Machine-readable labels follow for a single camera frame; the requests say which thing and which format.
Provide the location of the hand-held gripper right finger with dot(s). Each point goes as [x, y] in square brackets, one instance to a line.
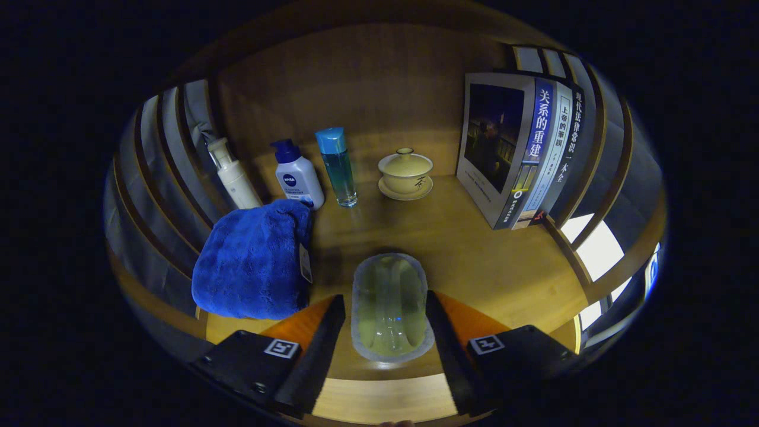
[456, 356]

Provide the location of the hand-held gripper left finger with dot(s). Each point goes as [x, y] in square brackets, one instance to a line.
[317, 356]

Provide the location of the pale green soap dish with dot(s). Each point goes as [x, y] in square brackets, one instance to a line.
[391, 308]

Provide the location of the wooden countertop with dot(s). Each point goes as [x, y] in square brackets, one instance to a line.
[474, 255]

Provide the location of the wooden cabinet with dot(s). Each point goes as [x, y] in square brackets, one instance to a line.
[379, 77]

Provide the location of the blue towel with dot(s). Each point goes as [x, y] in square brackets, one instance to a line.
[249, 261]

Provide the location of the white lotion bottle blue cap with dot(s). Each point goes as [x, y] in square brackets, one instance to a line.
[298, 181]

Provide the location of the clear blue bottle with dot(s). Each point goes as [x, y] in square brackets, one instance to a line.
[338, 169]

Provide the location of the white pump bottle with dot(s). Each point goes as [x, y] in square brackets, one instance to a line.
[237, 184]

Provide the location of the beige lidded tea cup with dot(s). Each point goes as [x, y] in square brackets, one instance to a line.
[406, 172]

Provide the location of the book with blue spine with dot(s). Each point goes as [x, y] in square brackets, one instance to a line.
[492, 142]

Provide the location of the book with grey spine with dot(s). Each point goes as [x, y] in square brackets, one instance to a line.
[555, 136]

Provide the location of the book with black spine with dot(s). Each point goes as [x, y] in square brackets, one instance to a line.
[574, 130]

